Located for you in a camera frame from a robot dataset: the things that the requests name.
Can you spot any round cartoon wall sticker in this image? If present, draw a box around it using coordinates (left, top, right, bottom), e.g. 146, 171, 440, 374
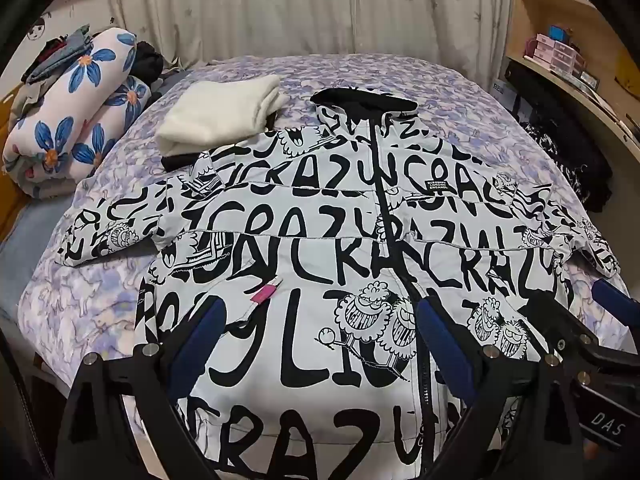
25, 12, 48, 41

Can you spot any purple printed blanket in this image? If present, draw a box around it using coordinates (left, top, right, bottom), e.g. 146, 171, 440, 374
20, 52, 631, 396

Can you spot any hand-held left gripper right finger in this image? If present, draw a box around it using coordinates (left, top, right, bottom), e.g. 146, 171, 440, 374
416, 297, 588, 480

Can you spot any stack of pink boxes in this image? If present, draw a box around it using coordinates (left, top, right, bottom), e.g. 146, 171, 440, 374
522, 34, 586, 73

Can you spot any black folded garment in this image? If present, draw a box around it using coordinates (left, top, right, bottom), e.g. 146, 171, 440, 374
161, 152, 201, 171

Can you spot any white black printed jacket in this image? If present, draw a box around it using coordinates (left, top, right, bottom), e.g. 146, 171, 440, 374
59, 87, 623, 480

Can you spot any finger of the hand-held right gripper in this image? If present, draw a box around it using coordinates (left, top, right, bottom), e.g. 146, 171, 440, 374
590, 277, 640, 346
522, 290, 601, 361

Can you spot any blue flower print quilt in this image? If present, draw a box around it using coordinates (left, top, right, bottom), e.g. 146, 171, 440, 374
2, 27, 153, 198

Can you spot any black white patterned clothes pile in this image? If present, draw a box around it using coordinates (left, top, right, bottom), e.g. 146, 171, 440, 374
502, 60, 601, 161

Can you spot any white printed carton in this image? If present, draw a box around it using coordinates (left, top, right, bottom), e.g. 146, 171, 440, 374
489, 79, 518, 106

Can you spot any grey patterned curtain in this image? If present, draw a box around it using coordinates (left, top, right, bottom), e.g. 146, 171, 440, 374
100, 0, 516, 76

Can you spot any black white patterned garment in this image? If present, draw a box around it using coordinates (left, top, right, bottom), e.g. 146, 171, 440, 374
520, 122, 613, 213

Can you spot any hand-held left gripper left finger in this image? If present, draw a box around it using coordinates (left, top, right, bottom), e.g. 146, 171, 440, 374
52, 296, 228, 480

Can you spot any grey blue denim garment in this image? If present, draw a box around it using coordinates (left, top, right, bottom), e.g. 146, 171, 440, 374
20, 22, 96, 86

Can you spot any grey blue bed sheet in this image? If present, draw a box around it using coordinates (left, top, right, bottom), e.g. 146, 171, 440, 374
0, 195, 76, 321

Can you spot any folded cream sweater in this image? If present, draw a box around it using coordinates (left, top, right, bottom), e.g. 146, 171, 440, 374
155, 74, 288, 157

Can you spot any black bundled garment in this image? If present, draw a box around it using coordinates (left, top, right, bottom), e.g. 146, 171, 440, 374
131, 41, 165, 93

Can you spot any wooden shelf unit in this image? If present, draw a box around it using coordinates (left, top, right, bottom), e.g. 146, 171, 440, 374
505, 0, 640, 161

